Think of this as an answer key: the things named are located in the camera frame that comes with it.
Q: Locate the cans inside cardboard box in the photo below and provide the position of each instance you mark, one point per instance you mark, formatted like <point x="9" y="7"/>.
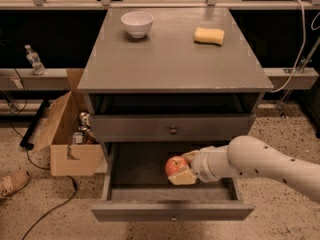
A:
<point x="84" y="134"/>

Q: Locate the grey drawer cabinet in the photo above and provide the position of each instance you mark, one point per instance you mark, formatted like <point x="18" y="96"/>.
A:
<point x="168" y="72"/>

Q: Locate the open grey lower drawer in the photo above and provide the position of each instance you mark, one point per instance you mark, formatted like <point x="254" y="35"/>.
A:
<point x="136" y="188"/>

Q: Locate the closed grey upper drawer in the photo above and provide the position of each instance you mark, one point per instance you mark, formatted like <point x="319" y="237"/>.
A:
<point x="173" y="128"/>

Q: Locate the cardboard box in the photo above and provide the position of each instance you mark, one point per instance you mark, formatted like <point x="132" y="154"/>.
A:
<point x="58" y="135"/>

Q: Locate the yellow sponge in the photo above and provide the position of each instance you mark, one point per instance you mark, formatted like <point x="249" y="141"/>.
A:
<point x="210" y="36"/>

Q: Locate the clear plastic water bottle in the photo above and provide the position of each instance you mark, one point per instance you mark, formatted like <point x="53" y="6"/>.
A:
<point x="35" y="61"/>

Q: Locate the tan shoe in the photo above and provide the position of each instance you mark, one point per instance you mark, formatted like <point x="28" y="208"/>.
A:
<point x="13" y="183"/>

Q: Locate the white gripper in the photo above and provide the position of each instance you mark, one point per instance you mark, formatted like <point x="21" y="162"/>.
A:
<point x="201" y="166"/>

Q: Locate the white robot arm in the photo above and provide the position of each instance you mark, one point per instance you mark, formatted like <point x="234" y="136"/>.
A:
<point x="245" y="157"/>

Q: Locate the white bowl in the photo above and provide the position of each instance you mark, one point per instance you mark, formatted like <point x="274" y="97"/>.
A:
<point x="137" y="23"/>

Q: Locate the red apple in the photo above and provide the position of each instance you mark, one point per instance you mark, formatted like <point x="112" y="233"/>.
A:
<point x="174" y="164"/>

